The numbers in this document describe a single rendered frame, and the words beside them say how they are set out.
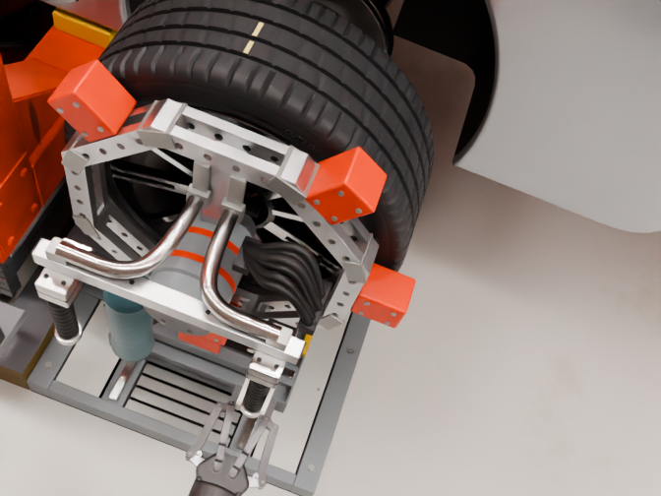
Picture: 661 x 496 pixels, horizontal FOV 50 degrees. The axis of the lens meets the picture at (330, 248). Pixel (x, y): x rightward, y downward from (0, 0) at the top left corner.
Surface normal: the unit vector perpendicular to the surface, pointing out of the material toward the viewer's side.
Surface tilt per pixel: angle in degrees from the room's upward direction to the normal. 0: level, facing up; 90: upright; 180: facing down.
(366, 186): 35
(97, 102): 45
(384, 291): 0
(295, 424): 0
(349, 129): 28
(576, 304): 0
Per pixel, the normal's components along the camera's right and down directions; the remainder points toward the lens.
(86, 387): 0.21, -0.49
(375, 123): 0.70, -0.19
